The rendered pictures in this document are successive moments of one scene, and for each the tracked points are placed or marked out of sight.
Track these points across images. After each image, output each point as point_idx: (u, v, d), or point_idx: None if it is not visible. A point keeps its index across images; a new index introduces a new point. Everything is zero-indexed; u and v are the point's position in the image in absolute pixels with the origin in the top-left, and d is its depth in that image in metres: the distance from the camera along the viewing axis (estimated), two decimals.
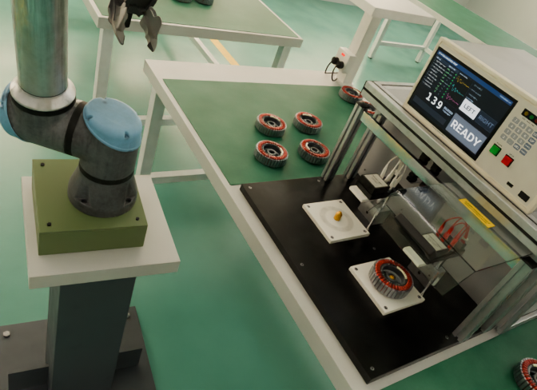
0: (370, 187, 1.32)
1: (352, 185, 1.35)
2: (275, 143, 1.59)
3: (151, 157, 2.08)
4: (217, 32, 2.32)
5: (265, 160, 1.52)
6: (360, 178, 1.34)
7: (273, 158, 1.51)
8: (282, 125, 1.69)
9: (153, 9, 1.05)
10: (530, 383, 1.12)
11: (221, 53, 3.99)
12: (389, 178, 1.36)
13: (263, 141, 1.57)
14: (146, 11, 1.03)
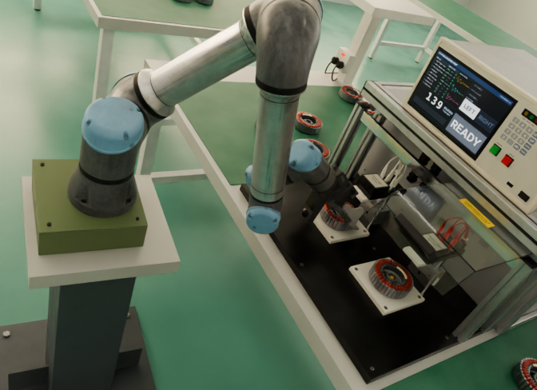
0: (370, 187, 1.32)
1: (352, 185, 1.35)
2: None
3: (151, 157, 2.08)
4: (217, 32, 2.32)
5: (341, 225, 1.33)
6: (360, 178, 1.34)
7: None
8: None
9: None
10: (530, 383, 1.12)
11: None
12: (389, 178, 1.36)
13: (327, 201, 1.36)
14: None
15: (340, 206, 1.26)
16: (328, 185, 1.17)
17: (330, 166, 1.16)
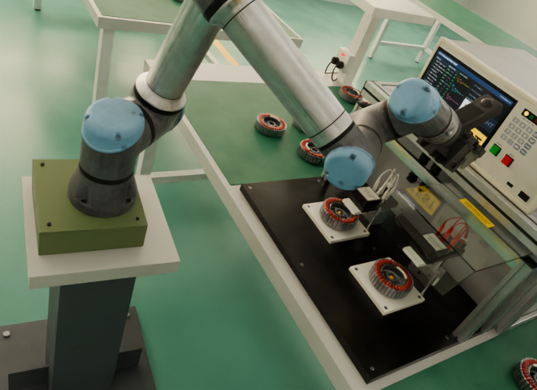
0: (363, 200, 1.35)
1: (345, 198, 1.38)
2: (336, 200, 1.39)
3: (151, 157, 2.08)
4: None
5: (341, 225, 1.33)
6: (353, 191, 1.37)
7: (351, 221, 1.33)
8: (282, 125, 1.69)
9: (477, 153, 0.96)
10: (530, 383, 1.12)
11: (221, 53, 3.99)
12: (381, 191, 1.39)
13: (327, 201, 1.36)
14: None
15: None
16: None
17: None
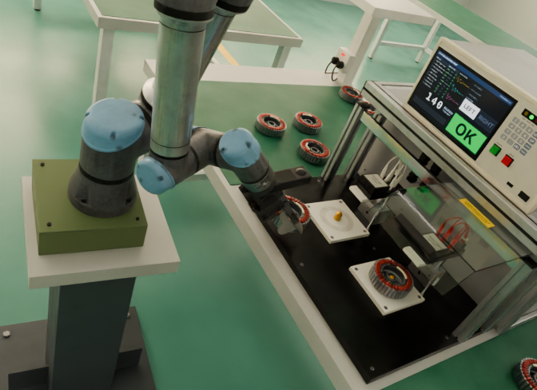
0: (370, 187, 1.32)
1: (352, 185, 1.35)
2: (287, 197, 1.25)
3: None
4: None
5: None
6: (360, 178, 1.34)
7: (300, 222, 1.19)
8: (282, 125, 1.69)
9: (285, 210, 1.12)
10: (530, 383, 1.12)
11: (221, 53, 3.99)
12: (389, 178, 1.36)
13: None
14: (282, 211, 1.15)
15: None
16: None
17: None
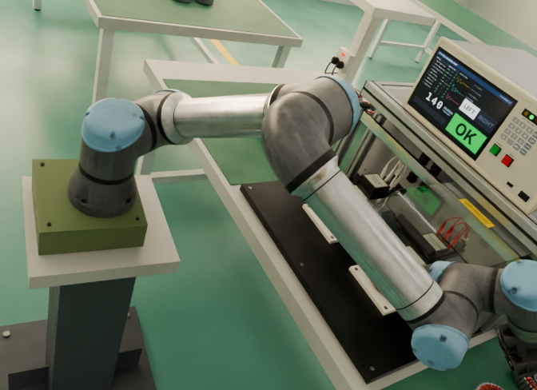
0: (370, 187, 1.32)
1: None
2: (496, 388, 1.07)
3: (151, 157, 2.08)
4: (217, 32, 2.32)
5: None
6: (360, 178, 1.34)
7: None
8: None
9: None
10: (530, 383, 1.12)
11: (221, 53, 3.99)
12: (389, 178, 1.36)
13: (482, 388, 1.05)
14: None
15: None
16: None
17: None
